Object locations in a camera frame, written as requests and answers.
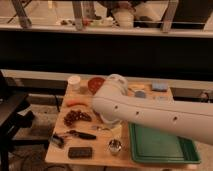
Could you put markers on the green plastic tray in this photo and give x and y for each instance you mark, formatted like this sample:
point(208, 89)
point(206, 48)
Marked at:
point(155, 147)

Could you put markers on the person in background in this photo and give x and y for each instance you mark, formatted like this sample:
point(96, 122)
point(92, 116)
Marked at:
point(129, 14)

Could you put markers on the black rectangular sponge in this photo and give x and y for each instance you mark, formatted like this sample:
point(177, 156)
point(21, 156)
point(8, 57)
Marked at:
point(80, 152)

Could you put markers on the orange carrot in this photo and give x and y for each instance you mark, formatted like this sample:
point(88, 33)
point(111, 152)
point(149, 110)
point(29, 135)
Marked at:
point(72, 103)

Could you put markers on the blue cup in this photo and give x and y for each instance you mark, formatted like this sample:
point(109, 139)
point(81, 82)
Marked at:
point(140, 94)

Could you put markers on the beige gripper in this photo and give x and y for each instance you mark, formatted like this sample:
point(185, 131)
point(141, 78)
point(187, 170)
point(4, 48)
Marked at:
point(116, 130)

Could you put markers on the dark red grape bunch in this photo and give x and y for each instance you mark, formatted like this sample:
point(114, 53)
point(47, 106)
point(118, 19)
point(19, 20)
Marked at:
point(74, 116)

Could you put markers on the small metal cup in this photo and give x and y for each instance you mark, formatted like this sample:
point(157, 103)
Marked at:
point(114, 146)

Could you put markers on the white plastic cup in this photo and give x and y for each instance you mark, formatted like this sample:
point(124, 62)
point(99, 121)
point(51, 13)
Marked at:
point(74, 82)

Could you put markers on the red bowl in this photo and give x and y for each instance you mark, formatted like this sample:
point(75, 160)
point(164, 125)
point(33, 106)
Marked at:
point(95, 83)

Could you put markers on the black clip tool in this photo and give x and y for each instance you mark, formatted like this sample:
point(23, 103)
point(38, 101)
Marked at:
point(56, 140)

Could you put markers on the black chair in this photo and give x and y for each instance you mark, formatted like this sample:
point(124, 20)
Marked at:
point(12, 102)

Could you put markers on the blue sponge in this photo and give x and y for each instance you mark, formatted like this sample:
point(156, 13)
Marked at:
point(159, 87)

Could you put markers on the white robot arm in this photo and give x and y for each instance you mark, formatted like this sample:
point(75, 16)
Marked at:
point(192, 120)

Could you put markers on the yellow banana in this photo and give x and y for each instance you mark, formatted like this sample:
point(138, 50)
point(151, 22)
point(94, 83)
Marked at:
point(136, 87)

